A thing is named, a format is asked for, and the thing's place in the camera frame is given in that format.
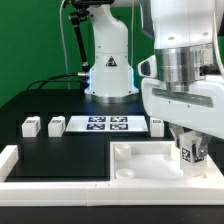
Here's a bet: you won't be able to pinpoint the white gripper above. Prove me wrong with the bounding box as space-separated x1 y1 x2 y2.
138 55 224 162

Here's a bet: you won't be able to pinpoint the white square tabletop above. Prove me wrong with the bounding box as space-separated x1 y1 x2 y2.
110 141 224 185

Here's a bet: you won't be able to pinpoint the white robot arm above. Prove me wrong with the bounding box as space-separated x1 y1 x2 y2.
85 0 224 165

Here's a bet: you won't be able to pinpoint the white marker plate with tags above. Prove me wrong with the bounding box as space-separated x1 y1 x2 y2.
66 115 148 132

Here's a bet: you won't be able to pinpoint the white U-shaped fence wall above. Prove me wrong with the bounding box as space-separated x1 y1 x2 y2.
0 145 224 206

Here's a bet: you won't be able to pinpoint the black cables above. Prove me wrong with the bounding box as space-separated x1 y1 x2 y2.
26 71 90 91

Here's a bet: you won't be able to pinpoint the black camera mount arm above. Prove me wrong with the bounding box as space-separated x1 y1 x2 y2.
68 0 114 72

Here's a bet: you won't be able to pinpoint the white cable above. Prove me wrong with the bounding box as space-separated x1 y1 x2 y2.
59 0 72 90

